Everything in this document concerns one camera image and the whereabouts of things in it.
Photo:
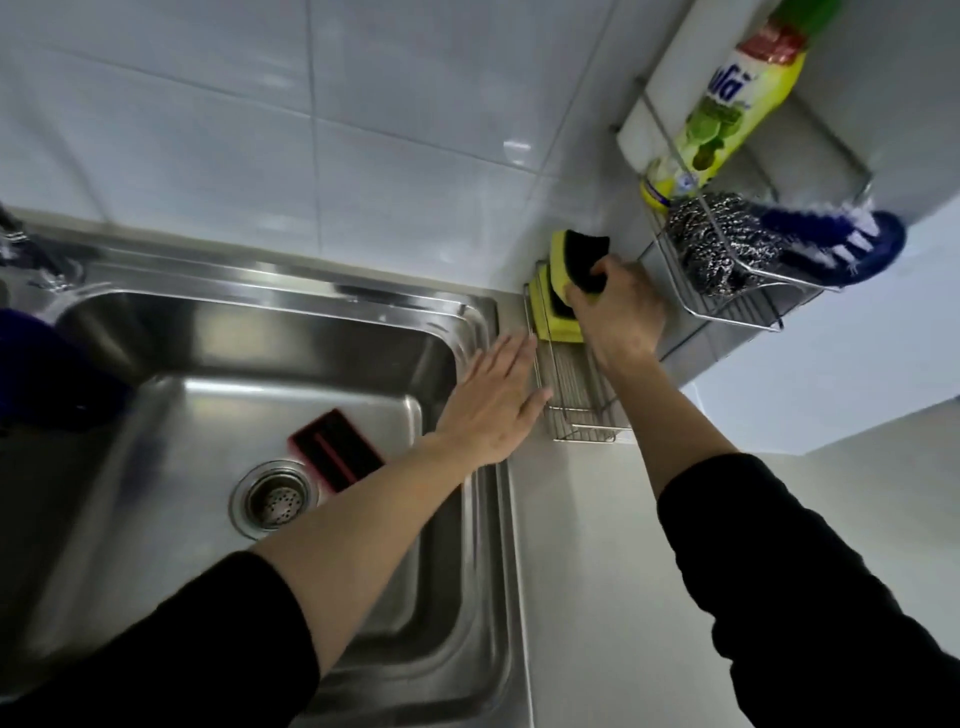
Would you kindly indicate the red black scrubbing pad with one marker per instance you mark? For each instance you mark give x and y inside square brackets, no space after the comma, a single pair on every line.
[337,450]

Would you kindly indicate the purple cloth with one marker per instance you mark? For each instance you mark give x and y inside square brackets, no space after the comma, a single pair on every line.
[52,375]

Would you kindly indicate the person's right forearm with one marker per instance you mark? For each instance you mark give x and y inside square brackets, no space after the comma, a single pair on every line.
[667,427]

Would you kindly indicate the person's black left sleeve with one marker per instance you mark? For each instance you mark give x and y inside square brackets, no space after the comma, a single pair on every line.
[165,652]

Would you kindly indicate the person's black sleeve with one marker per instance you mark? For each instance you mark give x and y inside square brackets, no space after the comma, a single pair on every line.
[810,600]
[165,652]

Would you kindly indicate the person's black right sleeve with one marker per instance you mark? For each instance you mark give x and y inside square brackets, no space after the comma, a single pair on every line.
[810,600]

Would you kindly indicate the yellow detergent bottle green cap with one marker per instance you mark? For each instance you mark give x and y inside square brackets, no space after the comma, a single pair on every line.
[727,112]

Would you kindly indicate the chrome gooseneck faucet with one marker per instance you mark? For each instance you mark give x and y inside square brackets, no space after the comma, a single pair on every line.
[30,259]

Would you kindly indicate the person's right hand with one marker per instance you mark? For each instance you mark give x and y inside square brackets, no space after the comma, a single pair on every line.
[622,315]

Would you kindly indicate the person's left hand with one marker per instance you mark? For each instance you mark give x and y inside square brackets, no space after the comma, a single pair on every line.
[487,412]

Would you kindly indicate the white pump bottle blue cap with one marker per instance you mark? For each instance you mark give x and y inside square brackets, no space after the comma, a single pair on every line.
[675,82]

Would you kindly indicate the person's left forearm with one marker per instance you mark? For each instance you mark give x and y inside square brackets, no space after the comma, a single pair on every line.
[360,540]

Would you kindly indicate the steel wool scrubber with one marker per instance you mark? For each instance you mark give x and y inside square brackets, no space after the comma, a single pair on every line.
[712,240]

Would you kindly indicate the stainless steel double sink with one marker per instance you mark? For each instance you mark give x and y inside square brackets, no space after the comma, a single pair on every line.
[225,322]

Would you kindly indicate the blue scrub brush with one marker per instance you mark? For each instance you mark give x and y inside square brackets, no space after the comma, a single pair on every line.
[862,247]

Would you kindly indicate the round metal drain strainer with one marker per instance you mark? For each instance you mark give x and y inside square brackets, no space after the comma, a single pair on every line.
[274,501]

